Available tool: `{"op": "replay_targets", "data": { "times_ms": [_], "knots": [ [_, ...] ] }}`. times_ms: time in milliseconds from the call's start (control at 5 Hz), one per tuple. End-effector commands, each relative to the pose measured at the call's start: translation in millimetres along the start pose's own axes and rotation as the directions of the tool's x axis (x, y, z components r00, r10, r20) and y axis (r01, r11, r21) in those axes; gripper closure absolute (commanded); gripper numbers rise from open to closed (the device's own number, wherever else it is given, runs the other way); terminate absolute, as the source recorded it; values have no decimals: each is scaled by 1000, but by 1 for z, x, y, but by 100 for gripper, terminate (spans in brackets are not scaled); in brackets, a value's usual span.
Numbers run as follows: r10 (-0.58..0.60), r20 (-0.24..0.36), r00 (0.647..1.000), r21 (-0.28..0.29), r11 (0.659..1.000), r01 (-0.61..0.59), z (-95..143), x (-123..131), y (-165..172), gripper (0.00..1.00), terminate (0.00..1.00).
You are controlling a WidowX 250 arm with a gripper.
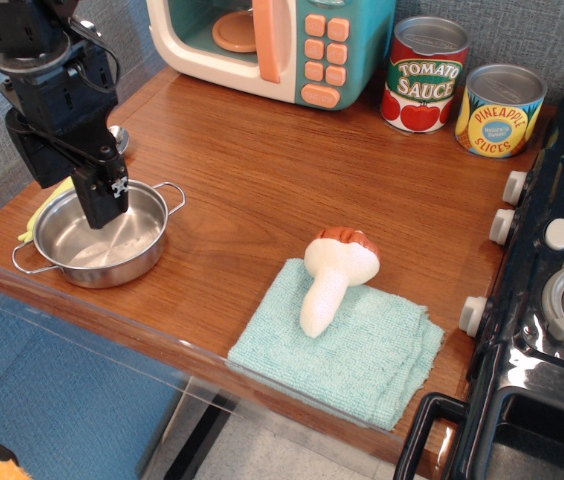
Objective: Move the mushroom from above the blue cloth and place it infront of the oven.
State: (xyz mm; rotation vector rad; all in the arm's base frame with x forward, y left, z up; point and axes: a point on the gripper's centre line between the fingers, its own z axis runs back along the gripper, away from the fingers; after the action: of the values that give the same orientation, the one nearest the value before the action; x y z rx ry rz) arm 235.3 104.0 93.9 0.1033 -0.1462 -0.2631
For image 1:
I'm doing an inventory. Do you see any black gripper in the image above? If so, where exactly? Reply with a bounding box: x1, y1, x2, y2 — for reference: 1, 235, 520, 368
0, 47, 129, 229

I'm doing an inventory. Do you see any plush brown white mushroom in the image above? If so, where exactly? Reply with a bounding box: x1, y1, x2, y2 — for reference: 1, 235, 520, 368
300, 226, 380, 338

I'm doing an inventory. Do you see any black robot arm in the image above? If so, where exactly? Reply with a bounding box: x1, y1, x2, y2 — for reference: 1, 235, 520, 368
0, 1, 129, 229

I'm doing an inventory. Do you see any orange microwave turntable plate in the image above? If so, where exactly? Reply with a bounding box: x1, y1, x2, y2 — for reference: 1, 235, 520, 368
212, 11, 256, 53

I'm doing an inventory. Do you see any teal toy microwave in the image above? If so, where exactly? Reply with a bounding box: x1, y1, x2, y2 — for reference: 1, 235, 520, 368
147, 1, 395, 111

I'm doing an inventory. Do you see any small steel pot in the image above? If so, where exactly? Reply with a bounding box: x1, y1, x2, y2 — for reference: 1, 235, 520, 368
11, 180, 187, 289

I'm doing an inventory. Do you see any clear acrylic barrier panel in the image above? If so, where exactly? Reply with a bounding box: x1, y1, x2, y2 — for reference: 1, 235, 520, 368
0, 293, 394, 479

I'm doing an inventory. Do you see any orange object at corner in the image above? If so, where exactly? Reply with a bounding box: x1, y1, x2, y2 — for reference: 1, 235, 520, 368
0, 460, 32, 480

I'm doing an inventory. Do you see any light teal folded cloth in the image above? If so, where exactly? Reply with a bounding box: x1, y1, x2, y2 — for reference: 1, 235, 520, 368
228, 258, 444, 430

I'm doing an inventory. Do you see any tomato sauce can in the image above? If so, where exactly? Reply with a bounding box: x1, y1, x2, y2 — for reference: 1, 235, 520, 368
381, 16, 470, 133

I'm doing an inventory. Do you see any bottom grey stove knob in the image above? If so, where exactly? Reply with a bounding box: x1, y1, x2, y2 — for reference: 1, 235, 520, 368
459, 296, 487, 338

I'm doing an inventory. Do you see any grey stove knob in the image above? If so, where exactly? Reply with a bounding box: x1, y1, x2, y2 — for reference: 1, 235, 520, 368
459, 296, 487, 338
502, 171, 527, 206
489, 209, 515, 246

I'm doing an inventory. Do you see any middle grey stove knob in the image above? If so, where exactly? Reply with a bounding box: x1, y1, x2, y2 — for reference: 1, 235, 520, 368
489, 209, 515, 246

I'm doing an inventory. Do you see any pineapple slices can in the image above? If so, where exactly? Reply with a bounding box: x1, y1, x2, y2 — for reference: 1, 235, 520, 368
455, 64, 547, 159

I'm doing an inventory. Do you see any top grey stove knob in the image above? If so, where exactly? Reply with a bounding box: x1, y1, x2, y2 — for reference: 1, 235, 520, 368
502, 171, 527, 206

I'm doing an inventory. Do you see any black toy stove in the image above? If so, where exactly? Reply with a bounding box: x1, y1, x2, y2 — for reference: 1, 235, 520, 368
395, 96, 564, 479

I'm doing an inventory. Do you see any yellow handled metal spoon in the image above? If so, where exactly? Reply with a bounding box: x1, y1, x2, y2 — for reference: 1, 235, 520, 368
17, 125, 130, 242

